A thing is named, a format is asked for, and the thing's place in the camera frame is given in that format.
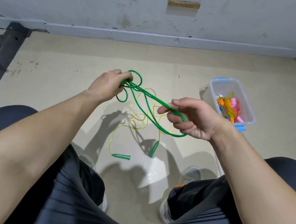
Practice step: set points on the grey right shoe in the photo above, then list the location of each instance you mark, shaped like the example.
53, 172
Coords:
190, 174

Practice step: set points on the person's right forearm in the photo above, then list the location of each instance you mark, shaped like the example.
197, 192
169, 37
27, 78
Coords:
261, 191

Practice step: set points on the person's left forearm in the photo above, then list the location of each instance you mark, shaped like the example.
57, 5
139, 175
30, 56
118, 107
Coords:
22, 155

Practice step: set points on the clear storage box blue latches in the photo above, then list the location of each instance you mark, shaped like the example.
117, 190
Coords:
216, 86

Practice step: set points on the grey shoe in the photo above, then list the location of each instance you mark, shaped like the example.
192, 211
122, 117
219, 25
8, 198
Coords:
190, 174
87, 162

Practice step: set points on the person's right hand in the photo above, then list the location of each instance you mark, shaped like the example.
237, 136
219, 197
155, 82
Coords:
197, 118

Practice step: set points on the small wooden wall block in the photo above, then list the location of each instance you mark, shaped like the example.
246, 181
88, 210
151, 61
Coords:
184, 4

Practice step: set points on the black metal rack frame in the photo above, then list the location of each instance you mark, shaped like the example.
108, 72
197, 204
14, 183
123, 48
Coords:
1, 53

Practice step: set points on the clear plastic box lid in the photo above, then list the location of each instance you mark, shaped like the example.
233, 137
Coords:
219, 163

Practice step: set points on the person's left hand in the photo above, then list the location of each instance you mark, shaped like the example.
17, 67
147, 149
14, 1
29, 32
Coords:
108, 85

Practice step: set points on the grey left shoe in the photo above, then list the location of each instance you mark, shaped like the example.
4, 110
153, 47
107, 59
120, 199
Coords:
87, 162

